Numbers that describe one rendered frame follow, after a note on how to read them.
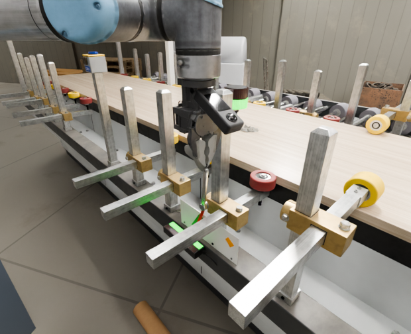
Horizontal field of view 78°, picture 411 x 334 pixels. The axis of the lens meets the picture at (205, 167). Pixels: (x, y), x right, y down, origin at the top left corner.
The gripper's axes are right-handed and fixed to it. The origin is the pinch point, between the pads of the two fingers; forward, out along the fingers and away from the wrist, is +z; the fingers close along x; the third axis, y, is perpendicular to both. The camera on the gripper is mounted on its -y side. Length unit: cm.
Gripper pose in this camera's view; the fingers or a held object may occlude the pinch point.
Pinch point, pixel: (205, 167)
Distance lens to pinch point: 60.5
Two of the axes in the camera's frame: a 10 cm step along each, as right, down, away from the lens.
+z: 0.0, 8.9, 4.6
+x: -7.4, 3.1, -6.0
